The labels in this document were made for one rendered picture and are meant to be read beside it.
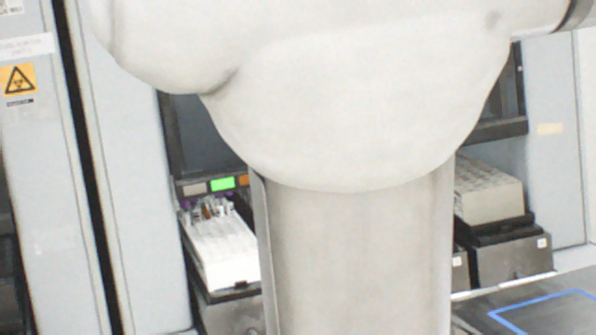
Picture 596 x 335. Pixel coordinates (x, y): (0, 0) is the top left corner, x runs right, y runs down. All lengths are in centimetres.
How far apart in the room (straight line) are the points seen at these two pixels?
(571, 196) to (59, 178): 88
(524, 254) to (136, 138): 67
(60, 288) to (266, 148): 138
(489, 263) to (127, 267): 59
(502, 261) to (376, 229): 140
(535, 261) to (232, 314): 52
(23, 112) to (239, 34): 135
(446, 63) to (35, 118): 136
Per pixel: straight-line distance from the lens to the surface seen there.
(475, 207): 196
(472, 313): 161
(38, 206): 181
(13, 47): 176
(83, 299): 186
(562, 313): 159
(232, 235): 193
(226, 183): 181
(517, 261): 193
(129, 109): 179
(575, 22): 49
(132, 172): 181
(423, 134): 48
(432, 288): 57
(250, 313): 181
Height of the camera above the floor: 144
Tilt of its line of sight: 14 degrees down
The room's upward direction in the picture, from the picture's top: 8 degrees counter-clockwise
